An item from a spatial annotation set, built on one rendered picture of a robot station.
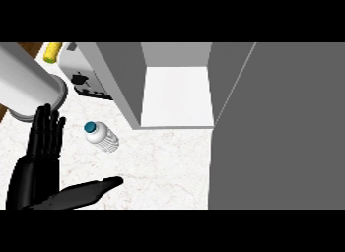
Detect white toaster appliance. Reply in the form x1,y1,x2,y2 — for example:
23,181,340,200
55,41,116,101

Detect white water bottle blue cap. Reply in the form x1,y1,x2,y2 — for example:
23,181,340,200
82,120,122,154

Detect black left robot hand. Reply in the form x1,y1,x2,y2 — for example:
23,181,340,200
4,102,127,211

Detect dark grey cabinet door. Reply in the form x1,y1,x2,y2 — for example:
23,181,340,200
206,41,345,211

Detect large white cylinder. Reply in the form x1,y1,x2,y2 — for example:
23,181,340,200
0,41,69,123

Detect grey open cabinet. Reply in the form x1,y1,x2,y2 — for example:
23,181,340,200
75,41,257,131

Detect yellow banana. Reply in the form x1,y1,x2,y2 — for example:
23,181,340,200
42,41,63,65

